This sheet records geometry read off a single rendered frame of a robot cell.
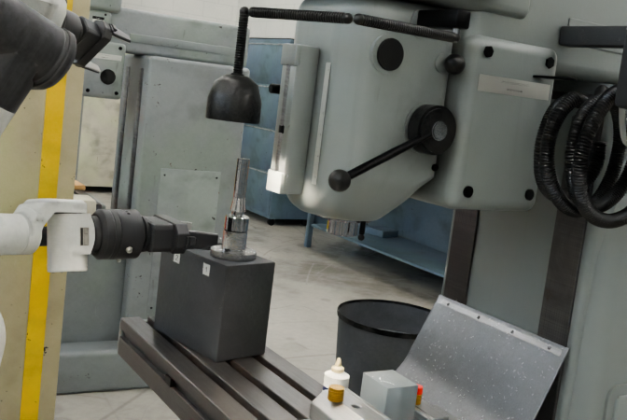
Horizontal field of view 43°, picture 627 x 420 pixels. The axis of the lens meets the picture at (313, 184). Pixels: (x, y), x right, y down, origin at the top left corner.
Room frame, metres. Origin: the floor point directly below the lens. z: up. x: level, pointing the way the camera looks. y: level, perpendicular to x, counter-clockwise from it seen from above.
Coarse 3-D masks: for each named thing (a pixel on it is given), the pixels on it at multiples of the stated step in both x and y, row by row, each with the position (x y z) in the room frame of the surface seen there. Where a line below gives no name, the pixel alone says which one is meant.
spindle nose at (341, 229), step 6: (330, 222) 1.18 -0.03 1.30; (336, 222) 1.17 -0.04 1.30; (342, 222) 1.17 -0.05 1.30; (330, 228) 1.18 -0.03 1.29; (336, 228) 1.17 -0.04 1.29; (342, 228) 1.17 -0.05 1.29; (348, 228) 1.17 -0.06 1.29; (354, 228) 1.17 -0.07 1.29; (336, 234) 1.17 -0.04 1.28; (342, 234) 1.17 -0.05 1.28; (348, 234) 1.17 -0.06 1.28; (354, 234) 1.18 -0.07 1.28
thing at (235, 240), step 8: (224, 224) 1.51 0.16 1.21; (232, 224) 1.49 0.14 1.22; (240, 224) 1.49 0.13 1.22; (224, 232) 1.50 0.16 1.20; (232, 232) 1.49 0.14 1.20; (240, 232) 1.49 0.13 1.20; (224, 240) 1.50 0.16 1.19; (232, 240) 1.49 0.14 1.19; (240, 240) 1.49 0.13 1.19; (224, 248) 1.50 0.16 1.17; (232, 248) 1.49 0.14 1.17; (240, 248) 1.49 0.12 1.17
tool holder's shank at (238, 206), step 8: (240, 160) 1.50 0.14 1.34; (248, 160) 1.51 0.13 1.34; (240, 168) 1.50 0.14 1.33; (248, 168) 1.51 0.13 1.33; (240, 176) 1.50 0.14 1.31; (240, 184) 1.50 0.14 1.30; (240, 192) 1.50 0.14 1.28; (232, 200) 1.51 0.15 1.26; (240, 200) 1.50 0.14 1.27; (232, 208) 1.50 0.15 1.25; (240, 208) 1.50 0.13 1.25; (240, 216) 1.50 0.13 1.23
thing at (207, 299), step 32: (160, 256) 1.59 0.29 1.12; (192, 256) 1.51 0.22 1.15; (224, 256) 1.47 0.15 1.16; (256, 256) 1.51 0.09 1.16; (160, 288) 1.57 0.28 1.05; (192, 288) 1.50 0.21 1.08; (224, 288) 1.43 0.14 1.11; (256, 288) 1.48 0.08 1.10; (160, 320) 1.57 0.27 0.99; (192, 320) 1.49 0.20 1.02; (224, 320) 1.43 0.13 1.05; (256, 320) 1.49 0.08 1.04; (224, 352) 1.44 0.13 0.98; (256, 352) 1.49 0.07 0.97
